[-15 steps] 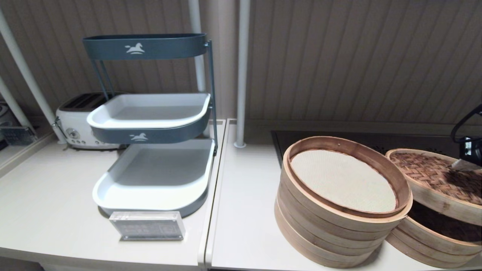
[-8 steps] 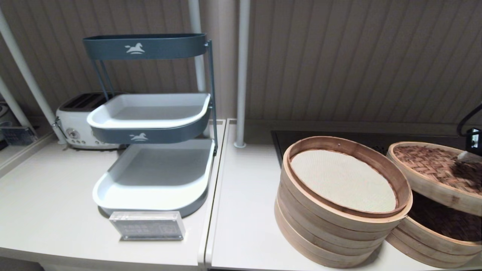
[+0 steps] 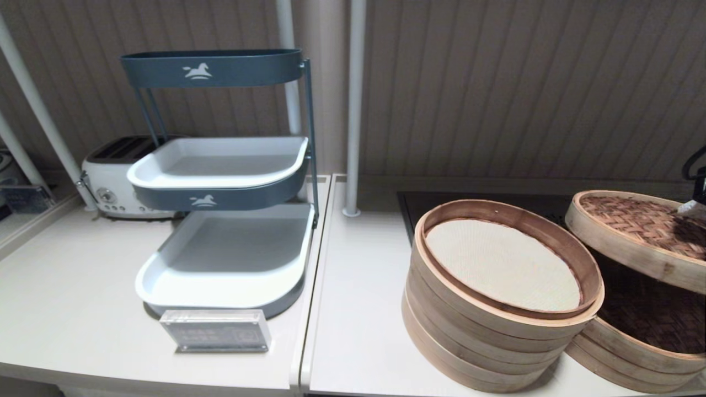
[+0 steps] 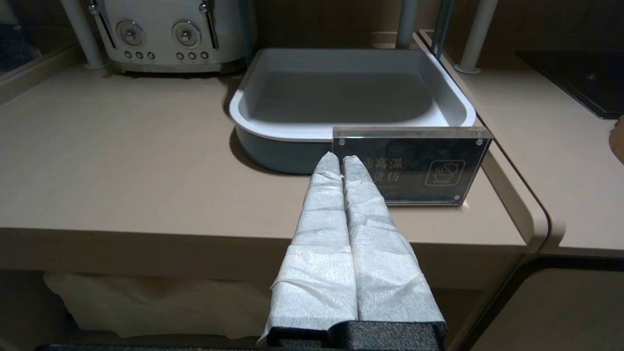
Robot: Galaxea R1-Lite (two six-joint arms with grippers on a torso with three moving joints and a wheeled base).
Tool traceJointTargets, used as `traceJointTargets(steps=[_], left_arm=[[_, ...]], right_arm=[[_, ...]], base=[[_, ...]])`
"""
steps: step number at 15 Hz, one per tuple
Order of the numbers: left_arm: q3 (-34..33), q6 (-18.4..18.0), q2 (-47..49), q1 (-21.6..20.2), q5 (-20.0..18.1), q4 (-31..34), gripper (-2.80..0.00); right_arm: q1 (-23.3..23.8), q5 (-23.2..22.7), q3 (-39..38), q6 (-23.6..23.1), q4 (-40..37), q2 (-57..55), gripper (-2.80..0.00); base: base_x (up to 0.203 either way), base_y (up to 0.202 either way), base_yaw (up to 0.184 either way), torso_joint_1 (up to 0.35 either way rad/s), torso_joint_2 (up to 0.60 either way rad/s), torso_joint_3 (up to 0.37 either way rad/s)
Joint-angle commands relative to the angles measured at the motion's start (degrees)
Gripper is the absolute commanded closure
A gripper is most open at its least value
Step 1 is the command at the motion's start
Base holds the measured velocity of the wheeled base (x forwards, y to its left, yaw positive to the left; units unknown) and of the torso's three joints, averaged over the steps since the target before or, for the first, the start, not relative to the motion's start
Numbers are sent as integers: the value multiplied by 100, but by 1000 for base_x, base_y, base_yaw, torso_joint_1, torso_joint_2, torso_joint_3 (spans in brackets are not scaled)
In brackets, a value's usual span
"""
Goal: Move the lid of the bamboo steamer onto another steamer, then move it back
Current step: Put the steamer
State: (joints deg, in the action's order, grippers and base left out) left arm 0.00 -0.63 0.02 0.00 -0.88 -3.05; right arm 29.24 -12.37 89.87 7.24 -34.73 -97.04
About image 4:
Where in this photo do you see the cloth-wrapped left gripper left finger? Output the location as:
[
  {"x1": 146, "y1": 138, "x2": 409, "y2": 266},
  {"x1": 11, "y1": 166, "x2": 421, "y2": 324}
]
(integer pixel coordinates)
[{"x1": 262, "y1": 152, "x2": 359, "y2": 343}]

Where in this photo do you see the black induction cooktop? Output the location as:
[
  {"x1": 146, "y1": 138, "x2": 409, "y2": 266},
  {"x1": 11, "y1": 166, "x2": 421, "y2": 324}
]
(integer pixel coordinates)
[{"x1": 517, "y1": 49, "x2": 624, "y2": 120}]

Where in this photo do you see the white retro toaster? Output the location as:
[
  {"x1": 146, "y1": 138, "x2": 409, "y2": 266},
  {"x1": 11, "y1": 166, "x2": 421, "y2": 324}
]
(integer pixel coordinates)
[{"x1": 89, "y1": 0, "x2": 250, "y2": 75}]

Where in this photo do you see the bamboo steamer basket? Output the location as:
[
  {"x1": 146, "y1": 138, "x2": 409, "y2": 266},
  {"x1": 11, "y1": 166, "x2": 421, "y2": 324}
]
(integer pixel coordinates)
[{"x1": 608, "y1": 115, "x2": 624, "y2": 166}]

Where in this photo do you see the grey square plastic tray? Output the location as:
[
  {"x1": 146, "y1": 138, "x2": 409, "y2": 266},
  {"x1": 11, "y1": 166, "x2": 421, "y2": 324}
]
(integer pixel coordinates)
[{"x1": 229, "y1": 47, "x2": 477, "y2": 175}]

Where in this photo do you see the white plastic bag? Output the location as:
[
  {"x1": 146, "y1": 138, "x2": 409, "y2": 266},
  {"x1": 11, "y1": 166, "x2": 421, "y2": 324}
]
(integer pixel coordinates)
[{"x1": 44, "y1": 271, "x2": 273, "y2": 339}]

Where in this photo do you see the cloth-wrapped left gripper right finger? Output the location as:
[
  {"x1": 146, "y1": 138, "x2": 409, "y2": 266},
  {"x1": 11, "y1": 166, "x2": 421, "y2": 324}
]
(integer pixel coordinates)
[{"x1": 343, "y1": 155, "x2": 447, "y2": 322}]

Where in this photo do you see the white upright support pole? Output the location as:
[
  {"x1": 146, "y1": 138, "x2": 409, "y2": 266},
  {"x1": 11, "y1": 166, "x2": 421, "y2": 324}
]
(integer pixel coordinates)
[
  {"x1": 456, "y1": 0, "x2": 499, "y2": 75},
  {"x1": 396, "y1": 0, "x2": 420, "y2": 50}
]

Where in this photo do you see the white slanted support pole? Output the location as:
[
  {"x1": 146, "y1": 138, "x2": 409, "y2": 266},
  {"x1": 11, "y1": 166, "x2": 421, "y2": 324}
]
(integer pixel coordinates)
[{"x1": 61, "y1": 0, "x2": 110, "y2": 70}]

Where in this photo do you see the clear acrylic warning sign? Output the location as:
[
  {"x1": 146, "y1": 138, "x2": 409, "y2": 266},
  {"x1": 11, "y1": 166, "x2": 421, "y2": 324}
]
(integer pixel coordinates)
[{"x1": 332, "y1": 127, "x2": 493, "y2": 206}]

